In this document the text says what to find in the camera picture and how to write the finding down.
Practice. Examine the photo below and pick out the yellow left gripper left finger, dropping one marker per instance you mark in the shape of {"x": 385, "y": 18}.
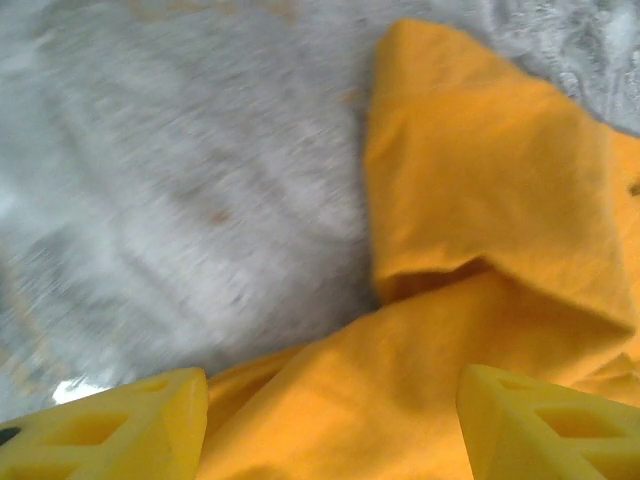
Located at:
{"x": 125, "y": 430}

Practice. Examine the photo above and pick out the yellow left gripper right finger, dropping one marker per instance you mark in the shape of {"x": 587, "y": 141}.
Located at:
{"x": 520, "y": 435}

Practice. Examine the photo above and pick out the orange printed t-shirt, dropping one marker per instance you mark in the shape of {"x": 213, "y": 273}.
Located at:
{"x": 475, "y": 200}

